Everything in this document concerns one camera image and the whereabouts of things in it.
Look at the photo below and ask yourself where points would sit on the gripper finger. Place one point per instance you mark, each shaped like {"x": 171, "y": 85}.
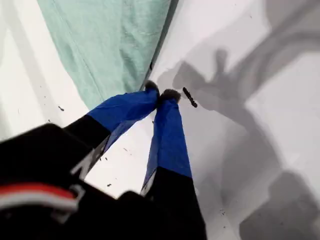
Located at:
{"x": 120, "y": 112}
{"x": 170, "y": 150}

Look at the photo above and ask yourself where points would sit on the pale green T-shirt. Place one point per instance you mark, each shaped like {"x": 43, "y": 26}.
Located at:
{"x": 112, "y": 37}

